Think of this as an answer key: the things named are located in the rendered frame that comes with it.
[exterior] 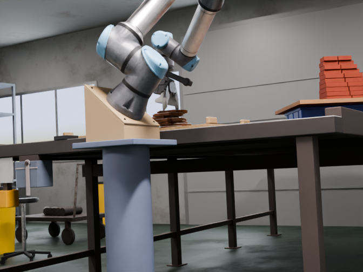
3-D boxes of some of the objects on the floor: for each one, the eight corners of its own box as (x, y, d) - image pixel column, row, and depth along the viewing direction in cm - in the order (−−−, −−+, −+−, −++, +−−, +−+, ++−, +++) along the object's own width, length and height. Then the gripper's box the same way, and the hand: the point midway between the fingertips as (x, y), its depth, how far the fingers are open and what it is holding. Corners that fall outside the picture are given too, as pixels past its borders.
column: (148, 417, 181) (136, 136, 186) (58, 396, 201) (49, 144, 206) (208, 377, 214) (197, 138, 219) (125, 363, 234) (116, 145, 239)
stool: (20, 256, 565) (18, 197, 569) (58, 257, 547) (56, 196, 550) (-15, 264, 522) (-17, 201, 525) (25, 265, 504) (23, 199, 507)
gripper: (164, 72, 272) (166, 114, 270) (145, 65, 253) (147, 111, 252) (181, 69, 268) (183, 113, 267) (163, 63, 250) (166, 109, 249)
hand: (172, 111), depth 259 cm, fingers open, 14 cm apart
